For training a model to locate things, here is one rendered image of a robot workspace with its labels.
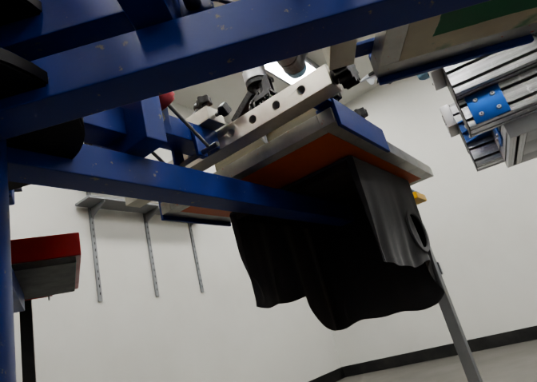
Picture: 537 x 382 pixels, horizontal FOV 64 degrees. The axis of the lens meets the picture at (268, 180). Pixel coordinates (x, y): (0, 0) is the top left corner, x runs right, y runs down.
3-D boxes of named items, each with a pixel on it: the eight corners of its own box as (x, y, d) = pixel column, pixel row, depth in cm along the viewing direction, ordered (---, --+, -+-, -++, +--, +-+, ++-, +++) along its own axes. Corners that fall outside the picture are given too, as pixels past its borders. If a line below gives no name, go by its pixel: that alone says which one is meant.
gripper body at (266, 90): (272, 105, 126) (262, 70, 130) (250, 118, 130) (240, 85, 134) (287, 112, 132) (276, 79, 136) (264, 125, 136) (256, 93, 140)
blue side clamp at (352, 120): (374, 159, 121) (366, 137, 124) (391, 151, 119) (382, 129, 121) (322, 134, 97) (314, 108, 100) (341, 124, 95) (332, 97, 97)
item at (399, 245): (421, 287, 145) (385, 189, 157) (447, 280, 141) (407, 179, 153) (366, 296, 108) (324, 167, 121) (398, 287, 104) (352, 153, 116)
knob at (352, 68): (341, 101, 93) (331, 72, 96) (364, 87, 90) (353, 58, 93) (324, 89, 87) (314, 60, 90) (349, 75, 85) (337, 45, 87)
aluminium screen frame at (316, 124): (304, 230, 187) (301, 221, 189) (434, 176, 158) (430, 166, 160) (161, 215, 124) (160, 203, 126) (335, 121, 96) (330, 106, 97)
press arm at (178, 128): (203, 159, 106) (199, 141, 108) (220, 149, 103) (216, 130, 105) (146, 145, 92) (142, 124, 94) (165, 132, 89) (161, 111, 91)
